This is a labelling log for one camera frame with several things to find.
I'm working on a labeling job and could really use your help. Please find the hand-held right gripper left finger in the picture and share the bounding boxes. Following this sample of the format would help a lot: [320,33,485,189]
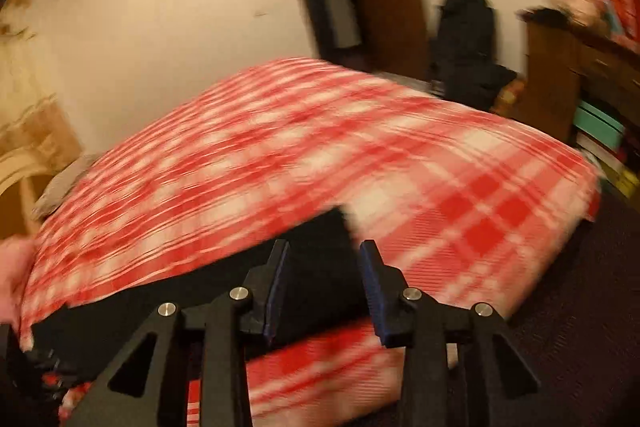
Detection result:
[65,239,291,427]

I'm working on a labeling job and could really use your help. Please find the grey striped pillow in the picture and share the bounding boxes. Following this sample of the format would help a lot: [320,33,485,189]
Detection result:
[32,154,96,216]

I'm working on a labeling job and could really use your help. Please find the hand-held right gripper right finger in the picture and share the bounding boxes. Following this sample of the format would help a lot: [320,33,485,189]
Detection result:
[360,239,581,427]

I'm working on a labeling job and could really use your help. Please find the person's left hand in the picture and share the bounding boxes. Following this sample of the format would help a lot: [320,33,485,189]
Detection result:
[0,238,37,324]

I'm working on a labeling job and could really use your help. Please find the brown wooden dresser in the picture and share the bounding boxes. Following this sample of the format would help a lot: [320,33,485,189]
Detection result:
[520,11,640,158]

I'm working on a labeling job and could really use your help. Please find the cream round headboard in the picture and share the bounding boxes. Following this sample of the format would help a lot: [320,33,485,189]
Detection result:
[0,152,56,240]

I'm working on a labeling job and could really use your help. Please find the red plaid bedspread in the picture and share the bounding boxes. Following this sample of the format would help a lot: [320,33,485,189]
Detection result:
[20,57,603,427]

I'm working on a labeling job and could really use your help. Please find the pile of colourful packets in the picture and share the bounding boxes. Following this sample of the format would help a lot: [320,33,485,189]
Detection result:
[559,0,640,44]

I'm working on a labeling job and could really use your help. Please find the stack of books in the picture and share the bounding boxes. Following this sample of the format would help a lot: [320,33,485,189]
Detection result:
[575,132,640,198]

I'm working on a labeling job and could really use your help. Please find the black bag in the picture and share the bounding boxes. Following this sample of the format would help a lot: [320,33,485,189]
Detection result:
[429,0,519,108]

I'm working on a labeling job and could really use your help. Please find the teal box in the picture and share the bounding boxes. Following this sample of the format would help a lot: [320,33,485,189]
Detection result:
[572,101,624,148]

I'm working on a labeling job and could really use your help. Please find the black pants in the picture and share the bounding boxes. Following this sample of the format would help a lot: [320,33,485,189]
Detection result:
[30,205,373,380]

